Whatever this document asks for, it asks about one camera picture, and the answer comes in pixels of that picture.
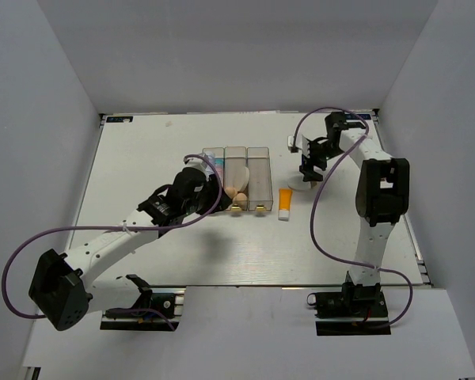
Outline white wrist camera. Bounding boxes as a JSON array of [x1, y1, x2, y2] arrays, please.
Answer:
[[184, 155, 214, 176], [287, 135, 310, 154]]

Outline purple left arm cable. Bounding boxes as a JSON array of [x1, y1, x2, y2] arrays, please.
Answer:
[[3, 153, 226, 319]]

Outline clear acrylic organizer box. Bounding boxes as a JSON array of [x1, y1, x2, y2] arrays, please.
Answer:
[[203, 146, 274, 214]]

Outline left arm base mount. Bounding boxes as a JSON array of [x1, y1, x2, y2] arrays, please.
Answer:
[[100, 288, 185, 332]]

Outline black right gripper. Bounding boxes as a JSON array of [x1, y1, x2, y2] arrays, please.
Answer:
[[299, 139, 344, 182]]

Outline orange cosmetic tube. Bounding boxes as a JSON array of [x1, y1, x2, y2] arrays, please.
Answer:
[[278, 188, 293, 222]]

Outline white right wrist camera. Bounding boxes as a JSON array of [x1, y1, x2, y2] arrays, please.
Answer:
[[287, 135, 310, 154]]

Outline pink teal item in organizer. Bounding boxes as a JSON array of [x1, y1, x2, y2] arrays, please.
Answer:
[[215, 158, 225, 185]]

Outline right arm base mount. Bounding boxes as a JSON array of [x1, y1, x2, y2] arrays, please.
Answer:
[[306, 291, 391, 336]]

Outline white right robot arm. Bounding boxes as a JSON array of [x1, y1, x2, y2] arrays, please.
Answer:
[[288, 108, 410, 287]]

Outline beige gourd makeup sponge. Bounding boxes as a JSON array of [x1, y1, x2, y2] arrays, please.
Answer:
[[233, 192, 248, 211]]

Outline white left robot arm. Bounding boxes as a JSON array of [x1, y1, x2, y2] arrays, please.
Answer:
[[28, 167, 231, 331]]

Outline round beige powder puff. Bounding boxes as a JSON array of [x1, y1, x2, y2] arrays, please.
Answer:
[[233, 165, 249, 192]]

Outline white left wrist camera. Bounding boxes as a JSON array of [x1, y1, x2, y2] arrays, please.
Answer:
[[184, 155, 214, 176]]

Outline beige makeup sponge egg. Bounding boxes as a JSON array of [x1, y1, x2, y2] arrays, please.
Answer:
[[225, 186, 238, 199]]

